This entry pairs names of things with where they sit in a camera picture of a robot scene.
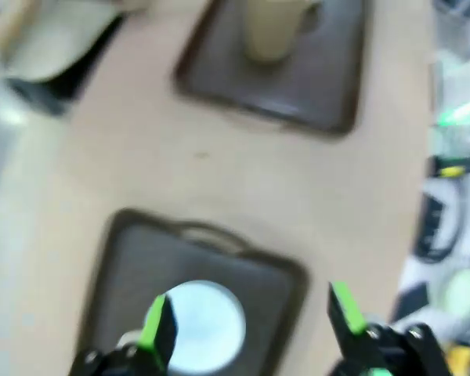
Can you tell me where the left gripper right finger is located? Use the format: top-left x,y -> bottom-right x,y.
327,280 -> 450,376

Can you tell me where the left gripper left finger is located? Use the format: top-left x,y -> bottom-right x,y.
68,293 -> 180,376

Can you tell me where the light blue bowl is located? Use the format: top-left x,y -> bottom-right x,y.
158,280 -> 247,375

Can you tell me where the tall brown cup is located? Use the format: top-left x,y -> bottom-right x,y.
240,0 -> 324,63

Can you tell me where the person in beige top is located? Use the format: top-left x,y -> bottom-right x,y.
0,0 -> 126,117

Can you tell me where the dark brown handled tray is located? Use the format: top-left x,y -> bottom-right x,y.
76,207 -> 310,376
171,0 -> 367,138

